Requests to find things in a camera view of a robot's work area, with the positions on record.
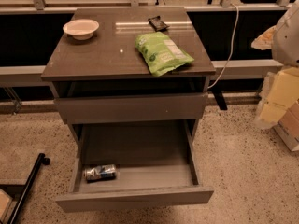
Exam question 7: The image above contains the grey metal rail frame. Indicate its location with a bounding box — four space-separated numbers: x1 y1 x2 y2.
0 59 282 88

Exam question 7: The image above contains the white bowl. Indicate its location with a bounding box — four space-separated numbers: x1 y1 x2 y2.
63 19 99 40

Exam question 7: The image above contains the open grey middle drawer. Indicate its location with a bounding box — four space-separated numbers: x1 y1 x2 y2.
56 120 213 212

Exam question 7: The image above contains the green chip bag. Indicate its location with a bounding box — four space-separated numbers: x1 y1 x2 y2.
135 32 194 77

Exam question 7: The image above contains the crushed redbull can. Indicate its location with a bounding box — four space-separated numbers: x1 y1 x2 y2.
83 164 117 182

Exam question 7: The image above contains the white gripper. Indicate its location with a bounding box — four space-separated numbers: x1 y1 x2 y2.
251 26 299 129

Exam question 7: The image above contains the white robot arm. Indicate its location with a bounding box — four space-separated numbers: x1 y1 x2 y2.
251 8 299 129

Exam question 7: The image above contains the closed grey top drawer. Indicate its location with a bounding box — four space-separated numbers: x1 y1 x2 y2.
55 93 207 124

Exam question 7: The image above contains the cardboard box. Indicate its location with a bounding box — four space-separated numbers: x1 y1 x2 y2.
274 102 299 152

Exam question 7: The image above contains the black wheeled stand leg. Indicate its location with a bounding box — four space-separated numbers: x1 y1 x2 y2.
7 153 50 224

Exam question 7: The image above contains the grey drawer cabinet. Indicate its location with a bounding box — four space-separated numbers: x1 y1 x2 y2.
40 6 217 214

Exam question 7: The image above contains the white cable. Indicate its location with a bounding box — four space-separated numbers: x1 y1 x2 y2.
207 3 240 90

